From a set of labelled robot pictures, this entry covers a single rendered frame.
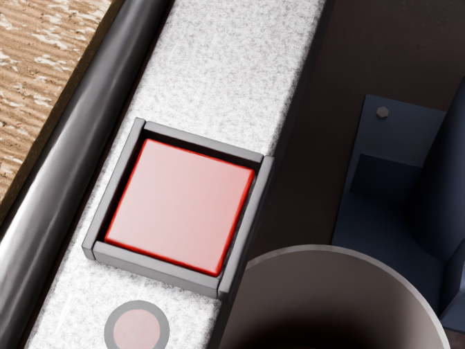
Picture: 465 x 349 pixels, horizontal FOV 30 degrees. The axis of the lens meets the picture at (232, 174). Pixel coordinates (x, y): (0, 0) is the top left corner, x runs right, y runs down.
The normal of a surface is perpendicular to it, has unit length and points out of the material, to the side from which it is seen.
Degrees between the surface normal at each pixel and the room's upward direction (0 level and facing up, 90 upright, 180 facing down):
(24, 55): 0
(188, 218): 0
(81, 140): 41
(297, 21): 0
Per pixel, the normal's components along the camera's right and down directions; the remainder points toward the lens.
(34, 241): 0.62, -0.14
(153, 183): 0.00, -0.43
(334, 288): -0.25, 0.85
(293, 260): 0.18, 0.87
